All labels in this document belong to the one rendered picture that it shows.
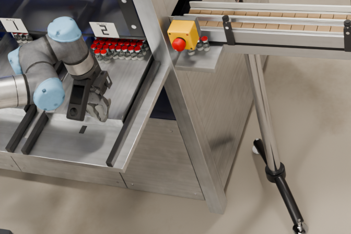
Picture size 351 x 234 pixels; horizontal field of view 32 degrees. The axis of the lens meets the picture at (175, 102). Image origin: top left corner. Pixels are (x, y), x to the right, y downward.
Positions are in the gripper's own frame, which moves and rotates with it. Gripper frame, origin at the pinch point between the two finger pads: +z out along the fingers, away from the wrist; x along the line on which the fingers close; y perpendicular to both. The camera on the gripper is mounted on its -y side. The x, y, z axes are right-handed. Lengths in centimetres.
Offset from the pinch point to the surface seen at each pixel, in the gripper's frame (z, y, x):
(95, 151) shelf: 3.7, -8.5, -0.3
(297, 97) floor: 91, 95, -30
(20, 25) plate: -10.9, 26.8, 38.2
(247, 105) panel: 77, 76, -12
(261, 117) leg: 43, 42, -32
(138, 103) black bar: 1.5, 9.2, -7.7
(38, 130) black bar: 2.0, -4.8, 20.4
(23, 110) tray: 0.6, 1.0, 28.2
